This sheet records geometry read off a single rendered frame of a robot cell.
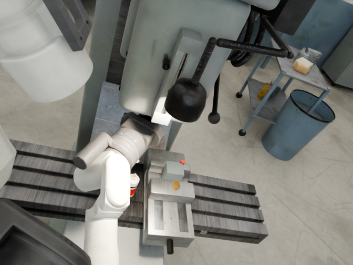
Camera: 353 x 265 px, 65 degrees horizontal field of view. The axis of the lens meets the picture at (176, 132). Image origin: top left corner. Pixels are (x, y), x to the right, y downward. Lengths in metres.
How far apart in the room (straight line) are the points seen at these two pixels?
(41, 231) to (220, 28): 0.44
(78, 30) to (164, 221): 0.74
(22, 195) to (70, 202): 0.14
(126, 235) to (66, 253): 0.73
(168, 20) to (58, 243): 0.41
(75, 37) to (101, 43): 0.87
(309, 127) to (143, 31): 2.47
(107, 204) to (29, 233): 0.29
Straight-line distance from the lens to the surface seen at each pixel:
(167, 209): 0.93
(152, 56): 0.58
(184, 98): 0.48
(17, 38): 0.24
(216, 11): 0.55
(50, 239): 0.30
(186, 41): 0.52
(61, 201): 0.97
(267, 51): 0.52
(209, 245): 2.14
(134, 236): 1.03
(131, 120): 0.74
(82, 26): 0.25
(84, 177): 0.64
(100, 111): 1.20
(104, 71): 1.16
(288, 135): 2.96
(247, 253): 2.27
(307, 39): 5.89
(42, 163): 1.06
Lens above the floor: 1.74
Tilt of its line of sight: 40 degrees down
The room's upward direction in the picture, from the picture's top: 25 degrees clockwise
